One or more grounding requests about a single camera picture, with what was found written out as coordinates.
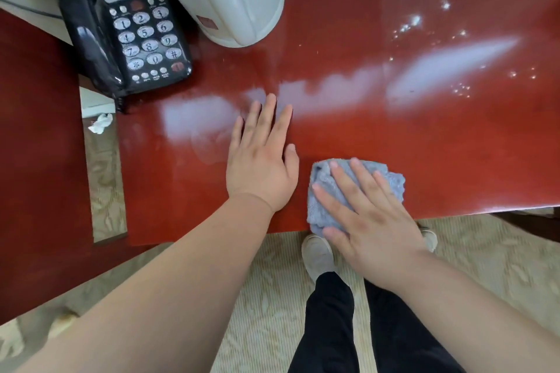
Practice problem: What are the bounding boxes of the person's right hand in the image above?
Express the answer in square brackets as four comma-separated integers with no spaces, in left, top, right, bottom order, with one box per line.
[312,158,428,293]

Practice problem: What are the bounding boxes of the person's left hand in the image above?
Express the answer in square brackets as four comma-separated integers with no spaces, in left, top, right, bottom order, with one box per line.
[226,93,300,214]

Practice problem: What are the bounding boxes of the blue cleaning cloth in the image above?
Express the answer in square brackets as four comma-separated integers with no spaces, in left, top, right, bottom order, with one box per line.
[306,159,406,239]

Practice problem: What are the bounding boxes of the person's right forearm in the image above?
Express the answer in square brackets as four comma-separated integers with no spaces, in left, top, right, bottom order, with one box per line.
[381,250,560,373]

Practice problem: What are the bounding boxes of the person's left forearm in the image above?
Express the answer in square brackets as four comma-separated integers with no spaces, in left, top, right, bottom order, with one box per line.
[15,193,275,373]

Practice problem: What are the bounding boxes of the person's left beige shoe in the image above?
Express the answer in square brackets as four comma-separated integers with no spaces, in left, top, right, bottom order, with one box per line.
[301,235,336,285]

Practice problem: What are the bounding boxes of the person's beige shoe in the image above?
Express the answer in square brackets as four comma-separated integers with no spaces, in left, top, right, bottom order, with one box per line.
[301,235,336,285]
[418,228,438,254]

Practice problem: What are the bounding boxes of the person's right beige shoe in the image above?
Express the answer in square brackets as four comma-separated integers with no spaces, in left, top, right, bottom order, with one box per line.
[418,228,438,254]

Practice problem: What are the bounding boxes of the person's black trousers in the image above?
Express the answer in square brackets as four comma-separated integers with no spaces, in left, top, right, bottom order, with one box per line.
[287,271,465,373]

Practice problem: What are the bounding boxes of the crumpled white tissue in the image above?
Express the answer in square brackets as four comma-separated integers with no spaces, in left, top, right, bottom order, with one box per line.
[88,113,114,135]

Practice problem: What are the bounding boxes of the black desk telephone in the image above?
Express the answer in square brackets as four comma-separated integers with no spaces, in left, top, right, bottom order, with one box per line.
[91,0,193,90]

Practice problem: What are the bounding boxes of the black telephone handset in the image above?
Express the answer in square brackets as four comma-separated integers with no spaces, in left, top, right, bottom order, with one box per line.
[52,0,128,99]

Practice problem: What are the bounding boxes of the red wooden side cabinet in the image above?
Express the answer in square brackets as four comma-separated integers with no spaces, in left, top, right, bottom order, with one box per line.
[0,9,173,326]

